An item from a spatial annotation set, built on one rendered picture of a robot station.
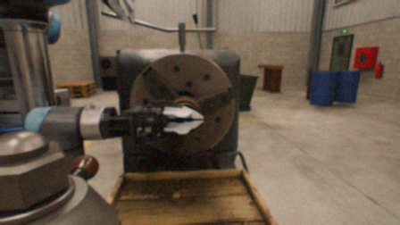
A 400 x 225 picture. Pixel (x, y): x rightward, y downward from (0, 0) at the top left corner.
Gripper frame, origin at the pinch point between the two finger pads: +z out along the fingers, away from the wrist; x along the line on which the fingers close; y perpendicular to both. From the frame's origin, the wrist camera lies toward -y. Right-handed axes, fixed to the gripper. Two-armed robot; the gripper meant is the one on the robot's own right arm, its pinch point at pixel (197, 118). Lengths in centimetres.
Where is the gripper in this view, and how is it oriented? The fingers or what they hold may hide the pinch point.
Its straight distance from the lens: 54.5
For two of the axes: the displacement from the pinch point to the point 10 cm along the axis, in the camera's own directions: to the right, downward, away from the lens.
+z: 10.0, -0.2, 0.7
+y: 0.7, 2.3, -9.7
